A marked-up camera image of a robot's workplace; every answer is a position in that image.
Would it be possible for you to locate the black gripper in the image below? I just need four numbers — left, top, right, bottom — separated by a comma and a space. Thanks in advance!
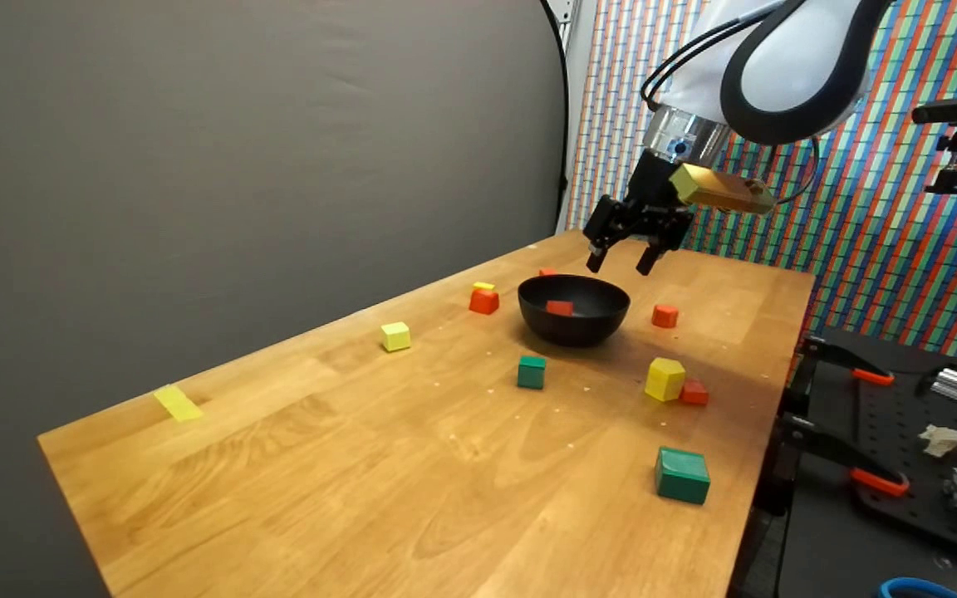
583, 147, 697, 279

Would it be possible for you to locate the large yellow block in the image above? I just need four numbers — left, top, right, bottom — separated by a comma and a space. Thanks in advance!
642, 356, 688, 407

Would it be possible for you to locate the teal green cube block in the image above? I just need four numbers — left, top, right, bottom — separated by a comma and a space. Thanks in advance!
517, 353, 550, 391

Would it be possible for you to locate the pale lime cube block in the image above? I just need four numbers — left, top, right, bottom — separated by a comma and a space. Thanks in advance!
378, 318, 416, 356

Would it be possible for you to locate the black round bowl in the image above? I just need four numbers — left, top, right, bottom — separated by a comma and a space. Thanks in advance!
517, 272, 635, 353

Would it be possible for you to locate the black pegboard bench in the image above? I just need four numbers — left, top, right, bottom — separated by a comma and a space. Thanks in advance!
738, 329, 957, 598

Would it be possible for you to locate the white crumpled object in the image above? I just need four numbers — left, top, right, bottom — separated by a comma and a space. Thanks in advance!
919, 421, 957, 461

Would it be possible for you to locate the grey fabric backdrop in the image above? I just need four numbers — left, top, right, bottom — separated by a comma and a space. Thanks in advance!
0, 0, 571, 598

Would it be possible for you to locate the yellow tape strip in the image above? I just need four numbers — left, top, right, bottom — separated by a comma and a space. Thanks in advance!
151, 386, 206, 426

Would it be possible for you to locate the yellow cream wrist mount block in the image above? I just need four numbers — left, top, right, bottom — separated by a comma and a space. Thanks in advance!
668, 160, 710, 211

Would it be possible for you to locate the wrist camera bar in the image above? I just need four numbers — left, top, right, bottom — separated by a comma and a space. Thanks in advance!
702, 164, 781, 220

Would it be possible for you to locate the black wrist cable bundle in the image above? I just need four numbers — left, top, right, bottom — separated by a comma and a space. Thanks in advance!
640, 0, 792, 110

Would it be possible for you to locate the thin black camera cable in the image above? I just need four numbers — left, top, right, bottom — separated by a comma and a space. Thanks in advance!
767, 131, 829, 213

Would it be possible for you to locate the black clamp orange handle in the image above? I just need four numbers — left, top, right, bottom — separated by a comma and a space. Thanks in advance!
779, 411, 914, 501
800, 336, 902, 391

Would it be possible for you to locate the blue handled tool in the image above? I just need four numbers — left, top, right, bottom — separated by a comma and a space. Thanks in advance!
873, 576, 957, 598

